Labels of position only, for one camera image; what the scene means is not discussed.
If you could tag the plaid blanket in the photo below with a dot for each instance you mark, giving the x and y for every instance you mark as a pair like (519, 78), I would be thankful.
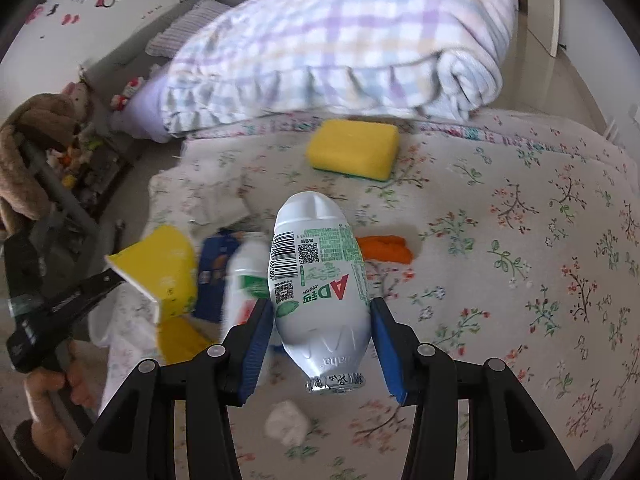
(340, 40)

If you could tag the pink plush doll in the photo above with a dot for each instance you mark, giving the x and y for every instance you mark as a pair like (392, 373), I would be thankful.
(79, 97)

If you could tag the yellow packet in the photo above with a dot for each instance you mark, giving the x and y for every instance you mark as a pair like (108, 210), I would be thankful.
(182, 340)

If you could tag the yellow plastic bag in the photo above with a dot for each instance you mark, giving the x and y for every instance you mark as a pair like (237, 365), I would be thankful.
(160, 265)

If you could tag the striped pillow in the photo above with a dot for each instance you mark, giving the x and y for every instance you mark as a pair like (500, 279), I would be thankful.
(190, 27)

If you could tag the person's left hand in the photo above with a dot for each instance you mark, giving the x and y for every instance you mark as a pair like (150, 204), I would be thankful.
(47, 400)

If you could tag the purple bedding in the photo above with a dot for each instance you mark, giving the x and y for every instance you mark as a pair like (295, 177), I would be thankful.
(140, 115)

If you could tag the white bottle with red-green label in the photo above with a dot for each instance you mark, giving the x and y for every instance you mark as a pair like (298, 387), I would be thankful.
(245, 280)

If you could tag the brown plush toy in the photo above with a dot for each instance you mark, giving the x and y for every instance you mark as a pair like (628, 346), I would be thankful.
(25, 160)

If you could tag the white crumpled cloth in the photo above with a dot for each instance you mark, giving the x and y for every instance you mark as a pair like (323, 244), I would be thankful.
(200, 200)

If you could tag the dark blue packet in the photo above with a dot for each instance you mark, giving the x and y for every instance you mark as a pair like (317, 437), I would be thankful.
(212, 285)

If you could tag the toy shelf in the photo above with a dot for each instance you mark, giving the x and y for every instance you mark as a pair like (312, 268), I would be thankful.
(85, 160)

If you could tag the small white cat plush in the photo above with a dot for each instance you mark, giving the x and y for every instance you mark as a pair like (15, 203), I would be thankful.
(129, 91)

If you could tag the white bottle with green label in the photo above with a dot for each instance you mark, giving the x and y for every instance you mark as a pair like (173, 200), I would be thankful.
(320, 280)

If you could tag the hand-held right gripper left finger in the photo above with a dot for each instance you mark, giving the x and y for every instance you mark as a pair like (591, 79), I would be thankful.
(254, 355)

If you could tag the person's left forearm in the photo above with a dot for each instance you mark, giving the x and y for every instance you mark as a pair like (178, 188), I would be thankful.
(35, 450)

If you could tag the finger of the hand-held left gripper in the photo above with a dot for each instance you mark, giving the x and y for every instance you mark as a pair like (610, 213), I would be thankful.
(80, 297)

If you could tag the white crumpled tissue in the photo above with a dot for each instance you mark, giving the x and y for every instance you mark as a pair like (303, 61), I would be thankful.
(287, 422)

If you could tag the orange cloth piece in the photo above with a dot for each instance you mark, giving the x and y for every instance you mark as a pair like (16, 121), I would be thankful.
(387, 248)

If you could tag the yellow sponge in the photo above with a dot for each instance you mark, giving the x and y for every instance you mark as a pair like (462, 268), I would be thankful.
(355, 147)

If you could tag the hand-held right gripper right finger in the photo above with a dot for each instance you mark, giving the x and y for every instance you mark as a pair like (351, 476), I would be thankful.
(387, 355)

